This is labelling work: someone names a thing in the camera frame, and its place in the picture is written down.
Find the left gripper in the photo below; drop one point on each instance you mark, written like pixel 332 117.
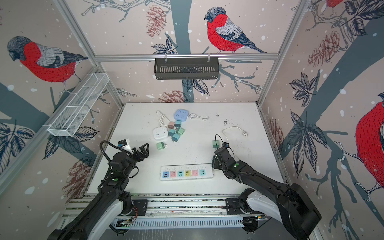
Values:
pixel 144 153

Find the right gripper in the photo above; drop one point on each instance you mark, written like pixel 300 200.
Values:
pixel 215 161

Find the long white power strip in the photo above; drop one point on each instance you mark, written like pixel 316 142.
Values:
pixel 186 172

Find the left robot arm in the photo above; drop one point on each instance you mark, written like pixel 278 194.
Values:
pixel 111 200

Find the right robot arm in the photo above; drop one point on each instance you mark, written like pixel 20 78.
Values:
pixel 288 204

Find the pink plug adapter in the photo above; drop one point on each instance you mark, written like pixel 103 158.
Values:
pixel 171 125

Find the light green plug adapter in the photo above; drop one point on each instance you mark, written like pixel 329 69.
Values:
pixel 180 131

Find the dark teal plug adapter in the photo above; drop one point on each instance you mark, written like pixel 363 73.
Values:
pixel 178 124

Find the white square power socket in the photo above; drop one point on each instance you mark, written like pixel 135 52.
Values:
pixel 160 133

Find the blue square power socket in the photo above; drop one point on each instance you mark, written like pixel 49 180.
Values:
pixel 181 115

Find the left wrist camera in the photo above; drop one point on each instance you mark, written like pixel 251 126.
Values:
pixel 125 144

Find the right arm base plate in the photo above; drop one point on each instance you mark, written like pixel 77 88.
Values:
pixel 233 207

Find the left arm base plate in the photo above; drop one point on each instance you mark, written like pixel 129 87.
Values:
pixel 136 208

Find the white wire mesh shelf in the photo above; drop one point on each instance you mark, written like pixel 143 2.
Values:
pixel 81 102

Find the black wall basket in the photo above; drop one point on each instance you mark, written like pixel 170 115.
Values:
pixel 187 69

